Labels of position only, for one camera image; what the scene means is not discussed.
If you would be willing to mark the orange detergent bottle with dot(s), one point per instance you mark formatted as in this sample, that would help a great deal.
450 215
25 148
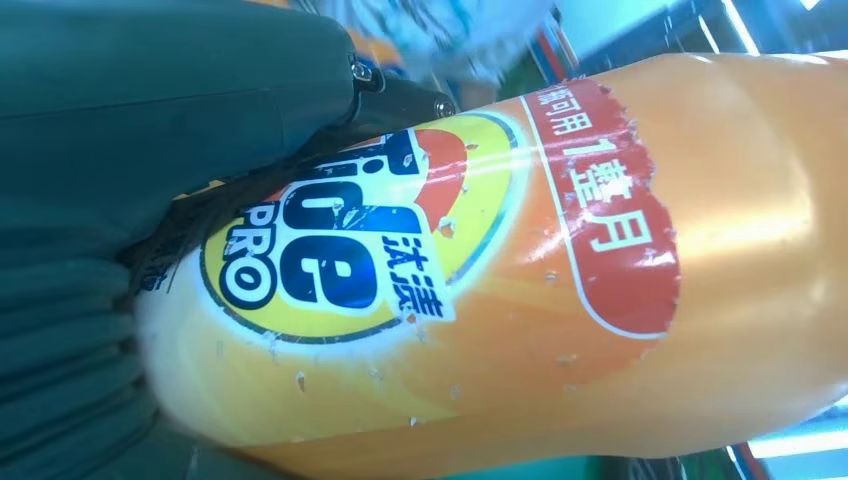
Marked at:
530 298

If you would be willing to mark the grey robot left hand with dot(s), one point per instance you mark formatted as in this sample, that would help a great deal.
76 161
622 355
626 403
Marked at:
166 99

